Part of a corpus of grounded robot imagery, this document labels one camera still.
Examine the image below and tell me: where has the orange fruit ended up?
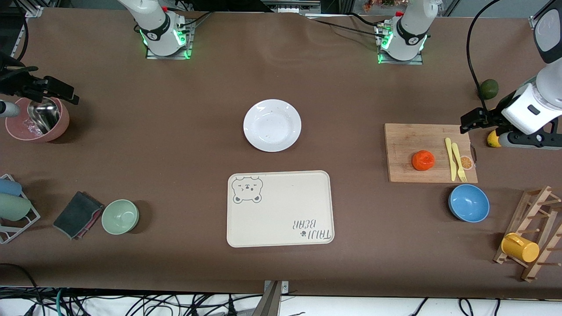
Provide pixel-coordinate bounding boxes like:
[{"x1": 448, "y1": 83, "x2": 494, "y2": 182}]
[{"x1": 412, "y1": 150, "x2": 436, "y2": 171}]

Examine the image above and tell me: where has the white round plate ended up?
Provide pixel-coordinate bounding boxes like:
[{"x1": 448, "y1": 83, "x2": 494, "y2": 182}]
[{"x1": 243, "y1": 99, "x2": 302, "y2": 153}]

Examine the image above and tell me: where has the pink bowl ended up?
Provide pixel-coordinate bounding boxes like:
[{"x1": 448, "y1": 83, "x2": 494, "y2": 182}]
[{"x1": 5, "y1": 97, "x2": 70, "y2": 142}]

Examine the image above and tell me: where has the green avocado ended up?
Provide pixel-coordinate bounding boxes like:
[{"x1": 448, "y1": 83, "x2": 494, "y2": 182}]
[{"x1": 479, "y1": 79, "x2": 499, "y2": 101}]

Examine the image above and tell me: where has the metal scoop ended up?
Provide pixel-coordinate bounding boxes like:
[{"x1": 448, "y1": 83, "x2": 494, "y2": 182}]
[{"x1": 26, "y1": 99, "x2": 61, "y2": 134}]

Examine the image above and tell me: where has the yellow plastic fork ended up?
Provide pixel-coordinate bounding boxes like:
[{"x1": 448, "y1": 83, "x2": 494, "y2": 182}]
[{"x1": 451, "y1": 143, "x2": 468, "y2": 183}]

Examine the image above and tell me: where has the yellow plastic knife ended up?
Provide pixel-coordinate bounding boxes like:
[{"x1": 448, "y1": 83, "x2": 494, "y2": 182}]
[{"x1": 445, "y1": 138, "x2": 458, "y2": 182}]

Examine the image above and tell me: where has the wooden cutting board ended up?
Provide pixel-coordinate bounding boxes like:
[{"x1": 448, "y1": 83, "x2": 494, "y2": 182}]
[{"x1": 384, "y1": 123, "x2": 479, "y2": 183}]

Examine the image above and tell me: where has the blue bowl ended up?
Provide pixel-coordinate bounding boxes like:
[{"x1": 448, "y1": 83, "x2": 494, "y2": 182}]
[{"x1": 448, "y1": 184, "x2": 490, "y2": 223}]

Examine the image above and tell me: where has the wooden mug rack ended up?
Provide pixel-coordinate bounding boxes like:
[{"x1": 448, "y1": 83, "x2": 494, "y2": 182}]
[{"x1": 493, "y1": 186, "x2": 562, "y2": 282}]

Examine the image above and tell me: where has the light blue cup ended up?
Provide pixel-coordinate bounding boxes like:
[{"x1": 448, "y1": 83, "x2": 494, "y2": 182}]
[{"x1": 0, "y1": 178, "x2": 22, "y2": 197}]

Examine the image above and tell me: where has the dark grey folded cloth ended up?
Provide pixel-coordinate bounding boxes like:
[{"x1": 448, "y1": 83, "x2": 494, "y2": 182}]
[{"x1": 53, "y1": 191, "x2": 102, "y2": 238}]

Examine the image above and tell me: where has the pale green cup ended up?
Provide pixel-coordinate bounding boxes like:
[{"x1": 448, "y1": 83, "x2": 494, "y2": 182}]
[{"x1": 0, "y1": 193, "x2": 32, "y2": 222}]

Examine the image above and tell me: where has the pink folded cloth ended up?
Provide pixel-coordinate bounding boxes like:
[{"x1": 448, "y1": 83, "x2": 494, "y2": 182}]
[{"x1": 74, "y1": 206, "x2": 105, "y2": 240}]

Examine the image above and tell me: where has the pale green bowl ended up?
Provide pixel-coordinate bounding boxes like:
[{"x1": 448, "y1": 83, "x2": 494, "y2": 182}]
[{"x1": 101, "y1": 199, "x2": 140, "y2": 235}]

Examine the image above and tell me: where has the yellow mug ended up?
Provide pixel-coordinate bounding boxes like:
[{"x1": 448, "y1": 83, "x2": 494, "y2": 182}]
[{"x1": 501, "y1": 233, "x2": 540, "y2": 263}]

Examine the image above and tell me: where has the cream tray with bear print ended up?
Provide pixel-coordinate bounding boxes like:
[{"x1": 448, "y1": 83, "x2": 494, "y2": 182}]
[{"x1": 227, "y1": 170, "x2": 335, "y2": 248}]

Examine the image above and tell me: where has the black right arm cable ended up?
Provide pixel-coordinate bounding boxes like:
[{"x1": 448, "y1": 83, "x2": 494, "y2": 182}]
[{"x1": 0, "y1": 0, "x2": 39, "y2": 88}]

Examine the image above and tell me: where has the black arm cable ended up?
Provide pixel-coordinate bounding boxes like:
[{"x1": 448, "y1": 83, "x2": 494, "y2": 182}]
[
  {"x1": 0, "y1": 0, "x2": 39, "y2": 88},
  {"x1": 466, "y1": 0, "x2": 502, "y2": 111}
]

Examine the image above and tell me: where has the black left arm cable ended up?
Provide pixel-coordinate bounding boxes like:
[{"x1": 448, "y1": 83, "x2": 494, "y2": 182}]
[{"x1": 466, "y1": 0, "x2": 502, "y2": 111}]

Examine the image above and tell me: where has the aluminium frame profile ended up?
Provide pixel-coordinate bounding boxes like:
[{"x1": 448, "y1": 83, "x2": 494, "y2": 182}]
[
  {"x1": 10, "y1": 5, "x2": 43, "y2": 60},
  {"x1": 529, "y1": 0, "x2": 555, "y2": 29}
]

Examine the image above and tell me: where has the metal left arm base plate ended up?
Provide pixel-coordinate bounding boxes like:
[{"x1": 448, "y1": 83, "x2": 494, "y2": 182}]
[{"x1": 377, "y1": 24, "x2": 424, "y2": 65}]

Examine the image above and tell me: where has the white wire rack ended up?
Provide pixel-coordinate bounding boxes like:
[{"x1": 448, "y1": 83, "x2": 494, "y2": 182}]
[{"x1": 0, "y1": 174, "x2": 41, "y2": 244}]

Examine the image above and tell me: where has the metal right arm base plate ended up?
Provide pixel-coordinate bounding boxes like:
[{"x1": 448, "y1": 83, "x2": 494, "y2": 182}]
[{"x1": 146, "y1": 18, "x2": 194, "y2": 60}]

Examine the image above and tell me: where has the black base power cable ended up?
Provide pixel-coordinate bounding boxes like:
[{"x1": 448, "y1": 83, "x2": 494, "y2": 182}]
[{"x1": 307, "y1": 13, "x2": 389, "y2": 40}]

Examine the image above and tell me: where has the grey camera stand pole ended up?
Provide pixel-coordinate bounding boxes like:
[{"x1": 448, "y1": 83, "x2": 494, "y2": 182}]
[{"x1": 252, "y1": 282, "x2": 282, "y2": 316}]

